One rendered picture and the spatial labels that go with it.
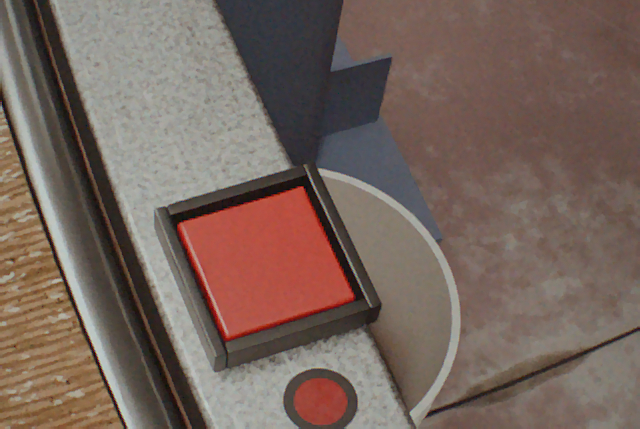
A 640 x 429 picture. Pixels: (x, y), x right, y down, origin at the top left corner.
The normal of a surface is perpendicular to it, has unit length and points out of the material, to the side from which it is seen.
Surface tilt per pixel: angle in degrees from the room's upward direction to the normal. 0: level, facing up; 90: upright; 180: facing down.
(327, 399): 0
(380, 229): 87
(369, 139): 0
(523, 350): 3
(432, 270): 87
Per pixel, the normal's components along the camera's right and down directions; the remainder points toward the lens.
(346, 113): 0.38, 0.80
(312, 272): 0.11, -0.53
